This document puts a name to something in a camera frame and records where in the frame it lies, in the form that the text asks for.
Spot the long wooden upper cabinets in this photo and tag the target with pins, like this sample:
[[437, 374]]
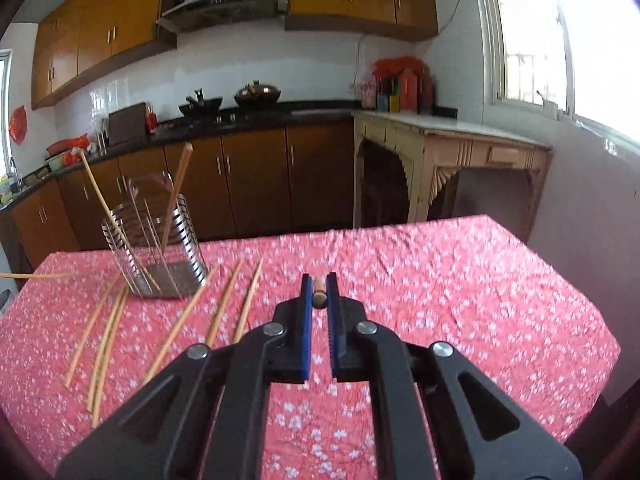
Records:
[[100, 30]]

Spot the red gift box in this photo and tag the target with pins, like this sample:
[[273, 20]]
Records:
[[409, 91]]

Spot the black wok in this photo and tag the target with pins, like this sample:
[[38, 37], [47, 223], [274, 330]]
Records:
[[200, 106]]

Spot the beige carved side table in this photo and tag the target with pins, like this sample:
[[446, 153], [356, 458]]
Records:
[[450, 150]]

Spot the metal cups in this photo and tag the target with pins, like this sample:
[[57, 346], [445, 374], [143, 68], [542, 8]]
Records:
[[103, 137]]

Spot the small window by sink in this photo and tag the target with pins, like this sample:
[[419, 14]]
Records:
[[4, 110]]

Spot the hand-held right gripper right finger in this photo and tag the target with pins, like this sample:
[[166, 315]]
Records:
[[336, 335]]

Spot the dark lidded pot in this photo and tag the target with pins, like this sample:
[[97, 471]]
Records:
[[257, 94]]

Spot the red basin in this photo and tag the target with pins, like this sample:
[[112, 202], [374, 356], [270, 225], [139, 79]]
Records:
[[67, 145]]

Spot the red floral tablecloth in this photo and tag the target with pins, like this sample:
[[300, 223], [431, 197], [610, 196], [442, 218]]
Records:
[[450, 310]]

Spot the sink faucet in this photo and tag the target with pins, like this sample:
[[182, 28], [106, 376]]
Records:
[[15, 172]]

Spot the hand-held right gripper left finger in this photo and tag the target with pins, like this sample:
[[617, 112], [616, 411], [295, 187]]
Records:
[[303, 332]]

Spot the wooden lower cabinets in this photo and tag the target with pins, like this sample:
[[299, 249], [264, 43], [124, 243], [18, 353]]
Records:
[[260, 175]]

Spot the large bright window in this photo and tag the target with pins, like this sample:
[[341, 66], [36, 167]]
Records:
[[565, 35]]

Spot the black kitchen countertop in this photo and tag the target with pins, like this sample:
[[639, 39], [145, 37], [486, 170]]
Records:
[[250, 115]]

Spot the red wall decoration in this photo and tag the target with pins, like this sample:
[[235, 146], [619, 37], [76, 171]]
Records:
[[17, 125]]

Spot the brown cutting board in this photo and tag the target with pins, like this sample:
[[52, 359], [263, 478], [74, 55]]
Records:
[[128, 124]]

